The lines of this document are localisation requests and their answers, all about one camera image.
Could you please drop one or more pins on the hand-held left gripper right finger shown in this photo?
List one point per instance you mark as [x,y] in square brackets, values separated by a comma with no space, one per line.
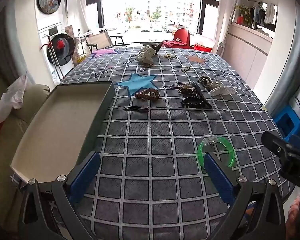
[220,180]

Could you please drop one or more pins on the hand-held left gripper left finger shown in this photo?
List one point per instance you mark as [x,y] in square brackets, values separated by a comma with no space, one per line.
[85,177]

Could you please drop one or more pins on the green plastic bangle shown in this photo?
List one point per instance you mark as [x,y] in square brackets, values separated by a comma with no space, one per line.
[200,153]

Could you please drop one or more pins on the grey cardboard box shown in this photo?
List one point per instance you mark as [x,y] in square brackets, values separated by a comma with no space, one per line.
[60,125]

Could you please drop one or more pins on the clear claw hair clip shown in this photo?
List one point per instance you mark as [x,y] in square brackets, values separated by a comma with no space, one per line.
[222,91]

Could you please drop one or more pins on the black claw hair clip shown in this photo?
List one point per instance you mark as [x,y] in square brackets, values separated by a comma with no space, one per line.
[202,97]

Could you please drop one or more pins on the black oval hair clip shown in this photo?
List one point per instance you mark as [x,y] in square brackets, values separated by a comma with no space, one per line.
[137,109]

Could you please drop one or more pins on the blue plastic stool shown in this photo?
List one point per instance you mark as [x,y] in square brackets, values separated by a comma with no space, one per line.
[287,122]

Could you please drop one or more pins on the pink cloth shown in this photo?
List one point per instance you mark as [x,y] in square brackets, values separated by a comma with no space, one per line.
[295,212]

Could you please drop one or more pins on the checked star blanket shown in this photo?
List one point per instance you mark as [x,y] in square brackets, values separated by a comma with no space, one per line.
[150,140]

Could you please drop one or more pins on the beige sofa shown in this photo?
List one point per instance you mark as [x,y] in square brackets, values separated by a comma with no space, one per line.
[12,135]

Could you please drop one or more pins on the brown beaded scrunchie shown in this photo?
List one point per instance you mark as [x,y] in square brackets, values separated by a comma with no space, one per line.
[205,80]

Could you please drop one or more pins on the silver hair pins bundle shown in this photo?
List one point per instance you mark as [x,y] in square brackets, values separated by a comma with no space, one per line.
[187,88]

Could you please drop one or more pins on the beige cabinet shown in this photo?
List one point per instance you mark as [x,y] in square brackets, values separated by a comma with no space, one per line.
[245,47]

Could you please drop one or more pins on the white plastic bag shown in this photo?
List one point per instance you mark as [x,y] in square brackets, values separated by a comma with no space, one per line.
[11,97]

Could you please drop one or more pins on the gold bunny hair clip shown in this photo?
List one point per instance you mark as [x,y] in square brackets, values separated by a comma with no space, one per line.
[184,69]

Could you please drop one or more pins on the red bucket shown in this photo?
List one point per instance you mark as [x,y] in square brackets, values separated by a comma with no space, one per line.
[202,46]

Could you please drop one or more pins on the gold flower hair clip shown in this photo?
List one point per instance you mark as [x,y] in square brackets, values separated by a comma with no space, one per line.
[147,65]

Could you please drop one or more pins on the hanging clothes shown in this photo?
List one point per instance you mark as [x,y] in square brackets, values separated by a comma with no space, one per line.
[263,15]

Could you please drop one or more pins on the white washing machine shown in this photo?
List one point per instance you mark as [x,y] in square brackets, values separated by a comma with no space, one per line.
[60,50]

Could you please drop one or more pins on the flower bouquet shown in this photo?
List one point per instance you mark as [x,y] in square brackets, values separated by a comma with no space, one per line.
[243,13]

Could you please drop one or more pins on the cream polka dot scrunchie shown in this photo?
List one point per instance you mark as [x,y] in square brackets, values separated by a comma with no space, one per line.
[146,56]

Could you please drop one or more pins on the wooden folding chair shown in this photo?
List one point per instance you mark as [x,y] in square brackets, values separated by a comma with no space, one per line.
[98,40]

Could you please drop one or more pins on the white curtain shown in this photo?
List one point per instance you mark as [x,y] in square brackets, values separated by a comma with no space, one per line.
[226,12]
[76,7]

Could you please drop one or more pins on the red chair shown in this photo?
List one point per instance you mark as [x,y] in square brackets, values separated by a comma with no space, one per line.
[181,36]

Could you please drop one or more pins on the red cloth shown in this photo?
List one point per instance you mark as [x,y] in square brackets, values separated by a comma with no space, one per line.
[171,43]

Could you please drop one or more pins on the dark feathered hair clip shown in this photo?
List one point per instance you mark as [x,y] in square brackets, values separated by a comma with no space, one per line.
[156,47]

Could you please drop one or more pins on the white dryer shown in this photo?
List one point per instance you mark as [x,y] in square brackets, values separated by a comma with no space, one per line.
[50,0]

